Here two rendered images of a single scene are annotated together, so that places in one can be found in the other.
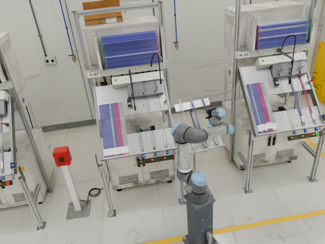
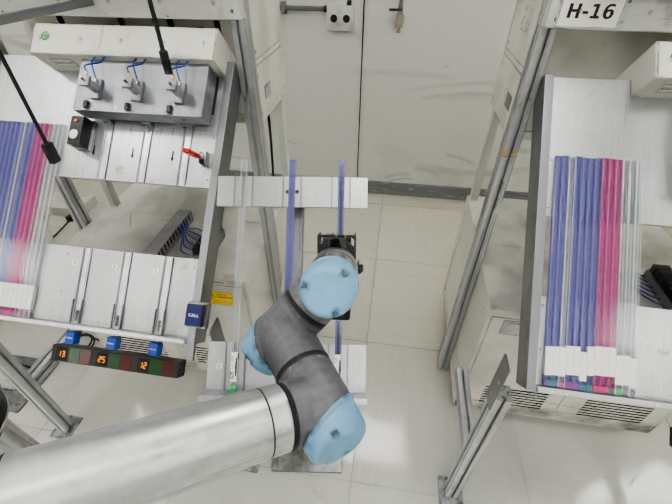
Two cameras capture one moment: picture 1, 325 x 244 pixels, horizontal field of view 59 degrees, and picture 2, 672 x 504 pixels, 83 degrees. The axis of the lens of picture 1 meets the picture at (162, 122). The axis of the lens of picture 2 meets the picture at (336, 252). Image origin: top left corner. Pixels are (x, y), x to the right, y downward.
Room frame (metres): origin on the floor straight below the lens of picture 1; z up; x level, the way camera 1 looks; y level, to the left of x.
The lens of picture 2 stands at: (1.71, -0.58, 1.46)
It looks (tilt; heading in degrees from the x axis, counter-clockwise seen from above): 40 degrees down; 15
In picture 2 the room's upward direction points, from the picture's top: straight up
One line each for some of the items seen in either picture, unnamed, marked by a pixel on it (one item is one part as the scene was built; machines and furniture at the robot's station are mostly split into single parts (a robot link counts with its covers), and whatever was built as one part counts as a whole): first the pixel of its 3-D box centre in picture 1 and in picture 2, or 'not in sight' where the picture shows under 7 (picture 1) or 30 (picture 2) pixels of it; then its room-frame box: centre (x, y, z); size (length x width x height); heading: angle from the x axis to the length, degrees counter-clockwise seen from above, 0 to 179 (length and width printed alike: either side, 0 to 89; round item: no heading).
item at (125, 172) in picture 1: (139, 149); (204, 273); (2.75, 0.30, 0.31); 0.70 x 0.65 x 0.62; 96
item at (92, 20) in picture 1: (113, 11); not in sight; (2.93, 0.37, 1.82); 0.68 x 0.30 x 0.20; 96
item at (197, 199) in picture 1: (199, 193); not in sight; (1.68, -0.24, 0.60); 0.15 x 0.15 x 0.10
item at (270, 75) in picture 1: (269, 114); (609, 282); (2.72, -1.18, 0.65); 1.01 x 0.73 x 1.29; 6
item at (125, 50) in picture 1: (130, 49); not in sight; (2.64, 0.23, 1.52); 0.51 x 0.13 x 0.27; 96
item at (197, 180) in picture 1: (198, 181); not in sight; (1.69, -0.23, 0.72); 0.13 x 0.12 x 0.14; 42
